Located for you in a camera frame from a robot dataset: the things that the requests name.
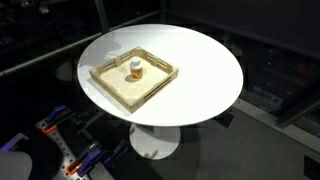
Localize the black clamp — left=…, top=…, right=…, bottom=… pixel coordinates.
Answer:
left=70, top=105, right=105, bottom=130

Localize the light wooden slotted tray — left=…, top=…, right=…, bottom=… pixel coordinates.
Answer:
left=88, top=46, right=180, bottom=114

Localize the grey perforated metal plate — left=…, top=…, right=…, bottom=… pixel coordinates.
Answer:
left=34, top=119, right=92, bottom=180

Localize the purple and orange clamp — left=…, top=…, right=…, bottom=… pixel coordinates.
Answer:
left=65, top=141, right=103, bottom=177
left=41, top=104, right=75, bottom=136

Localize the white bottle lid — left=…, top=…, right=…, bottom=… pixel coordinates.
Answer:
left=130, top=56, right=143, bottom=67

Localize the white round table pedestal base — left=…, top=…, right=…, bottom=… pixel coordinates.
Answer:
left=128, top=122, right=182, bottom=161

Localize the grey rounded robot base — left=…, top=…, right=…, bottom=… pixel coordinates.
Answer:
left=0, top=151, right=34, bottom=180

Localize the dark purple clamp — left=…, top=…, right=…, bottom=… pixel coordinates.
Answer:
left=102, top=138, right=131, bottom=168

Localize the white and orange bottle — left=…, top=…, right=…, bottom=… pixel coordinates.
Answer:
left=129, top=63, right=144, bottom=82

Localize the dark vertical metal post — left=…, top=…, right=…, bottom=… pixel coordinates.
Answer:
left=93, top=0, right=111, bottom=34

